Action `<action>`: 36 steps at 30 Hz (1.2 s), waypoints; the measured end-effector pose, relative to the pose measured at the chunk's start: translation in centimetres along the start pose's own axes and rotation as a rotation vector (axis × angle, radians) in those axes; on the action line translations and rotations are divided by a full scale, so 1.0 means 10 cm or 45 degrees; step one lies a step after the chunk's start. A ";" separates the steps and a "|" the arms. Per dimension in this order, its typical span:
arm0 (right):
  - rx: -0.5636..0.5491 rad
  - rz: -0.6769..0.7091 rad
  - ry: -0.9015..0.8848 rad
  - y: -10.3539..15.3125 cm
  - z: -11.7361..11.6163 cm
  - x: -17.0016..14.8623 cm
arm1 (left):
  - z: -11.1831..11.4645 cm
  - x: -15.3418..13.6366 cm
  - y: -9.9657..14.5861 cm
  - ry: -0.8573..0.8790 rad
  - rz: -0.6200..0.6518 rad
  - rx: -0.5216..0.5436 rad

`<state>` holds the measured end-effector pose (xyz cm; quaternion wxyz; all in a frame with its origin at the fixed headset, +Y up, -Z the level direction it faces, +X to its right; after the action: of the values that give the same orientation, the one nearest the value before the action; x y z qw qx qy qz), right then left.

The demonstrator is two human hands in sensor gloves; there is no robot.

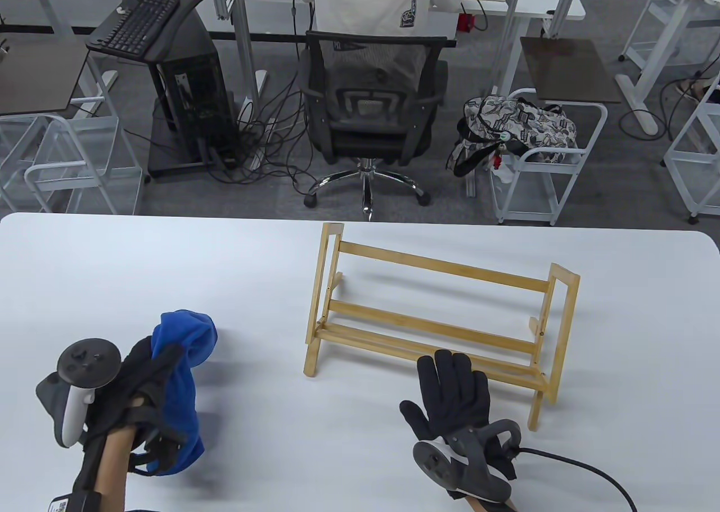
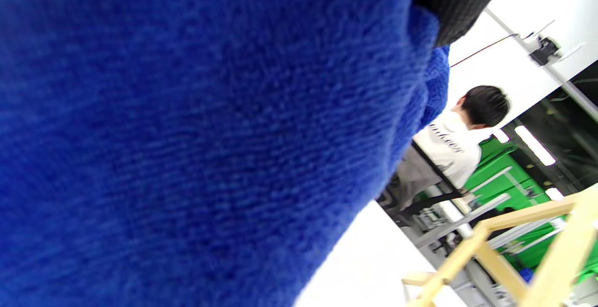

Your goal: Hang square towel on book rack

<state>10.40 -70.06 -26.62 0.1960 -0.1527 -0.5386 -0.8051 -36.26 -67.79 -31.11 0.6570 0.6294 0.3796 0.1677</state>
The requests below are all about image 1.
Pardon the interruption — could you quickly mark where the person's right hand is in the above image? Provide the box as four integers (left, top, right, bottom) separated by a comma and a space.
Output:
399, 349, 521, 482

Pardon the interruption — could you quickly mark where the person's left hand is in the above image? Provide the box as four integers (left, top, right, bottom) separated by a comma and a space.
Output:
84, 335, 190, 477

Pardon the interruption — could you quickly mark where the blue cloth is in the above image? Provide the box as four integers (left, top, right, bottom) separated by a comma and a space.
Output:
133, 309, 218, 477

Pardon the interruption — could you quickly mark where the person's left forearm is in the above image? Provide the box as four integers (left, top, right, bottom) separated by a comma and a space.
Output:
93, 420, 141, 512

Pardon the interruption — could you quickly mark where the person's right forearm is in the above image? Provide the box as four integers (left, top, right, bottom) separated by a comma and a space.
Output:
466, 494, 519, 512

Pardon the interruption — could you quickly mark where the wooden slatted rack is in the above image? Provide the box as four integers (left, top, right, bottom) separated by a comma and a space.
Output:
303, 222, 581, 432

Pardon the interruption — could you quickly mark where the grey right wrist controller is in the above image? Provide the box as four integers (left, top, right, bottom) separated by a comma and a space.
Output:
412, 419, 523, 505

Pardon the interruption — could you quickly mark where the grey white left wrist controller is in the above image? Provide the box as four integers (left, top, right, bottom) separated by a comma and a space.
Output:
35, 338, 122, 448

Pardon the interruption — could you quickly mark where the white metal cart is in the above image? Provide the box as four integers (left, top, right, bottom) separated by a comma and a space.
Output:
488, 88, 609, 226
663, 74, 720, 224

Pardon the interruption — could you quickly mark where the black rolling computer stand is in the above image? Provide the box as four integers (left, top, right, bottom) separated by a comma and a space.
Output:
84, 0, 242, 182

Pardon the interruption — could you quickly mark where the patterned backpack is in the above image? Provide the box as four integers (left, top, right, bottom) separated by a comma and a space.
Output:
447, 94, 579, 178

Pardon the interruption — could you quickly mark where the black mesh office chair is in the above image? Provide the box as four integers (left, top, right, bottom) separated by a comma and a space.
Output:
296, 29, 450, 223

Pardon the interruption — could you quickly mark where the black computer tower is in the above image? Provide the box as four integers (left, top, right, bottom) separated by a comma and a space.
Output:
153, 12, 239, 168

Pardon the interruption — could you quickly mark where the brown square side table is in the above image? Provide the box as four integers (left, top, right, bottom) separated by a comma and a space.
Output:
519, 36, 623, 105
0, 40, 92, 117

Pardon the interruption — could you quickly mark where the black keyboard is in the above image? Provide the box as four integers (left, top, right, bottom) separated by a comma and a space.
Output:
100, 0, 182, 58

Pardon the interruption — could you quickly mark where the black cable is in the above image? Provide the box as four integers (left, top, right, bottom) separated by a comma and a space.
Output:
513, 447, 640, 512

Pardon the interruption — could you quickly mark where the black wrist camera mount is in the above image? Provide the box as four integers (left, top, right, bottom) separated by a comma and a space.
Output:
49, 432, 109, 512

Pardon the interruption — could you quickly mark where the white wire cart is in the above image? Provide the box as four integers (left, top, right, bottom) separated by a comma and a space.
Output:
0, 111, 145, 216

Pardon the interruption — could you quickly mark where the tangle of black floor cables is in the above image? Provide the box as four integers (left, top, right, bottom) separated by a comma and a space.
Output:
235, 82, 318, 193

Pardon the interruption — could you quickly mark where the white desk leg frame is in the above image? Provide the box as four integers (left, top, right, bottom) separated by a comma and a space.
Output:
614, 0, 720, 137

